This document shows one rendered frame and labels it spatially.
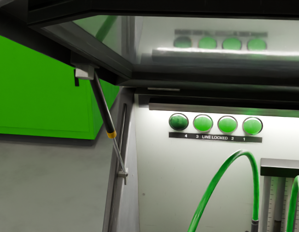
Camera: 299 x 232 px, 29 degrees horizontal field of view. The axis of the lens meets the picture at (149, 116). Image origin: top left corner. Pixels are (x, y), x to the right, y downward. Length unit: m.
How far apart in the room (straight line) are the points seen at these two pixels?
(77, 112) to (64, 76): 0.27
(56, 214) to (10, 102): 0.96
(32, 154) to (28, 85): 0.48
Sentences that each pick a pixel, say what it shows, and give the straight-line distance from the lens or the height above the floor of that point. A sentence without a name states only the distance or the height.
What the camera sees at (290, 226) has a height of 1.18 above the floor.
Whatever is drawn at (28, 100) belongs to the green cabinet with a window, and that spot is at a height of 0.36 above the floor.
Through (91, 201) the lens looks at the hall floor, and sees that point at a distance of 3.52.
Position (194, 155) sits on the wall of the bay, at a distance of 1.48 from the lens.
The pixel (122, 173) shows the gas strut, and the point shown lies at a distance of 1.35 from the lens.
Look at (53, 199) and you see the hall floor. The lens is 3.58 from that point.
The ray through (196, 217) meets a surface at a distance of 1.12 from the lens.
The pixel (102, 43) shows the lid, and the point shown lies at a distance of 0.88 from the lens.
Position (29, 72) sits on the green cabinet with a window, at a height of 0.57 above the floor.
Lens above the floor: 2.06
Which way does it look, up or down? 28 degrees down
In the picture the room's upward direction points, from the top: 2 degrees counter-clockwise
